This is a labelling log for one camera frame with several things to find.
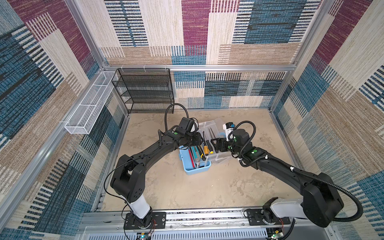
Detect black yellow utility knife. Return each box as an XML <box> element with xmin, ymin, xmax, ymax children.
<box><xmin>197</xmin><ymin>145</ymin><xmax>207</xmax><ymax>161</ymax></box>

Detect white wire mesh basket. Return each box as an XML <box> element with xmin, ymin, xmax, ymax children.
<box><xmin>65</xmin><ymin>71</ymin><xmax>115</xmax><ymax>135</ymax></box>

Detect teal utility knife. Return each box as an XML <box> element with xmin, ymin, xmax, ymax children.
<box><xmin>192</xmin><ymin>147</ymin><xmax>202</xmax><ymax>168</ymax></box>

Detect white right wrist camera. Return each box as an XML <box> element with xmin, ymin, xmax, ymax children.
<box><xmin>223</xmin><ymin>122</ymin><xmax>235</xmax><ymax>142</ymax></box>

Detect wooden handled screwdriver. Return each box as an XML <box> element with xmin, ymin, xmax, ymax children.
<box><xmin>203</xmin><ymin>132</ymin><xmax>210</xmax><ymax>156</ymax></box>

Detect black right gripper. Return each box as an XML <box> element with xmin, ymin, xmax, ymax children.
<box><xmin>210</xmin><ymin>137</ymin><xmax>243</xmax><ymax>156</ymax></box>

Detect black wire mesh shelf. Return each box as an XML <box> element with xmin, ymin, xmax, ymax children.
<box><xmin>112</xmin><ymin>68</ymin><xmax>175</xmax><ymax>114</ymax></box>

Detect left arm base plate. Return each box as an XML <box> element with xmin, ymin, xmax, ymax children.
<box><xmin>124</xmin><ymin>211</ymin><xmax>167</xmax><ymax>230</ymax></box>

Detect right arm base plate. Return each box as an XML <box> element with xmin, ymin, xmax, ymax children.
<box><xmin>243</xmin><ymin>209</ymin><xmax>291</xmax><ymax>226</ymax></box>

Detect light blue plastic toolbox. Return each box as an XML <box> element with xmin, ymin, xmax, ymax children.
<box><xmin>179</xmin><ymin>119</ymin><xmax>232</xmax><ymax>175</ymax></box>

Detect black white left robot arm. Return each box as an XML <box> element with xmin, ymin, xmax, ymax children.
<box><xmin>108</xmin><ymin>103</ymin><xmax>203</xmax><ymax>228</ymax></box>

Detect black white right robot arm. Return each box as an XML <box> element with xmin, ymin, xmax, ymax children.
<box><xmin>213</xmin><ymin>122</ymin><xmax>364</xmax><ymax>228</ymax></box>

